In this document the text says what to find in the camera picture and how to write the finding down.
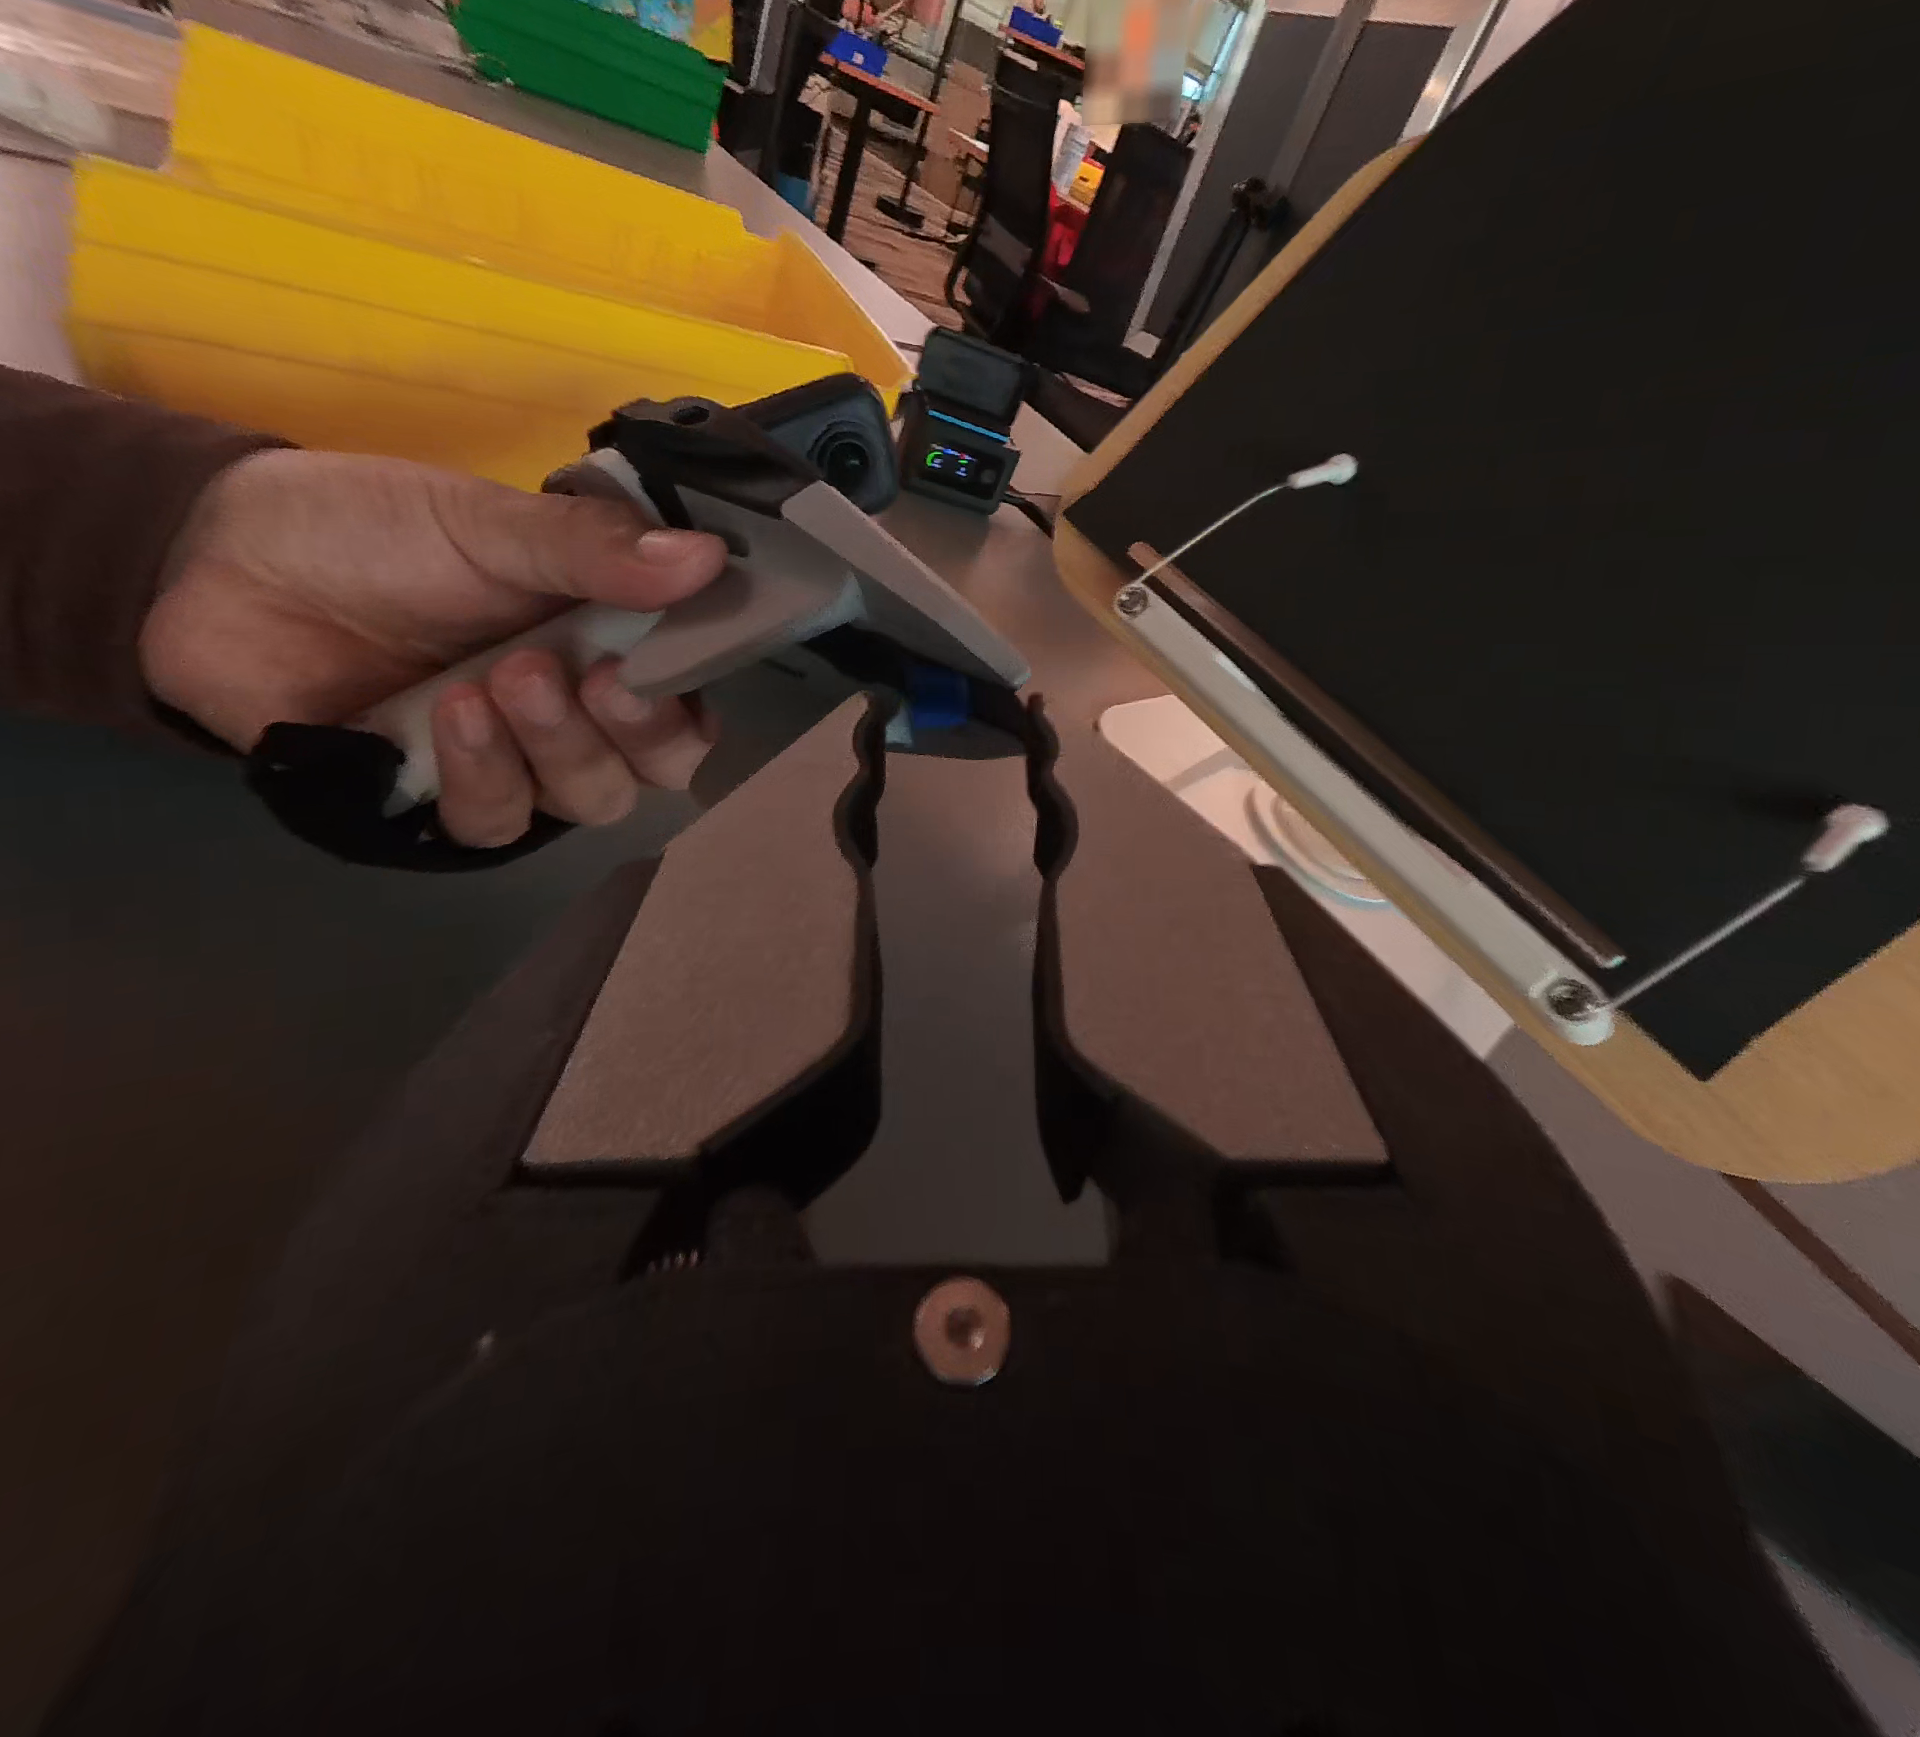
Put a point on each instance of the green plastic bin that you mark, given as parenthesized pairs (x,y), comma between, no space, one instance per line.
(585,64)

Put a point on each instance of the wood-edged black board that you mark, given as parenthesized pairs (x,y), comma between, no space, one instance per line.
(1574,343)

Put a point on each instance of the person's left forearm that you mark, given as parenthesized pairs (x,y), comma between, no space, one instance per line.
(91,537)

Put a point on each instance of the white stand base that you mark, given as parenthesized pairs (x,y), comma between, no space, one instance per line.
(1185,747)

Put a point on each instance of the yellow plastic bin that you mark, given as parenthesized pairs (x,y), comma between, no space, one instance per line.
(374,314)

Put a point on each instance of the black clamp stand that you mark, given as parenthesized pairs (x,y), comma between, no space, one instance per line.
(1257,205)

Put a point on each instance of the colourful printed box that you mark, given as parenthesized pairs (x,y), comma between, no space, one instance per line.
(645,5)

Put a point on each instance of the person's left hand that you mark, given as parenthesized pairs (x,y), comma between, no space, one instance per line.
(345,584)

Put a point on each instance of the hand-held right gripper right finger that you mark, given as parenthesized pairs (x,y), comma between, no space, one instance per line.
(1200,1003)

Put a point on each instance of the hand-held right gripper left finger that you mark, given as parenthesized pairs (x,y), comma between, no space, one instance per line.
(720,988)

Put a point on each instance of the small black screen device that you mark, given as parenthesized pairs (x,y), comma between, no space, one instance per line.
(960,471)

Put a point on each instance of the black office chair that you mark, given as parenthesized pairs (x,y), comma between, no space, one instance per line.
(1020,164)
(1124,224)

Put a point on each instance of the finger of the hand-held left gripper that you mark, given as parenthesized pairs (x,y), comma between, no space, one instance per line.
(735,650)
(885,576)

